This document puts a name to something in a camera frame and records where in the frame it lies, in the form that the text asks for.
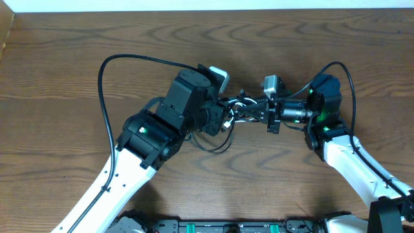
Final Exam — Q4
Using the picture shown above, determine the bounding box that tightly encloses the white usb cable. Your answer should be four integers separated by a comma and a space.
221, 96, 259, 132

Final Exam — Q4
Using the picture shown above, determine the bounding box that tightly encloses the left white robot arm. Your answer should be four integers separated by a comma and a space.
54, 67, 230, 232

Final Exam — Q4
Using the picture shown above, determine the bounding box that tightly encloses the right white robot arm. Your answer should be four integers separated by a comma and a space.
237, 74, 413, 232

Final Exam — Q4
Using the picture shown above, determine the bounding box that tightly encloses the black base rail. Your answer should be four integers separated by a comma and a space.
106, 209, 350, 233

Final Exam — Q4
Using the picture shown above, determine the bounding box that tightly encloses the thin black usb cable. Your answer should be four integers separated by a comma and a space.
186, 90, 259, 155

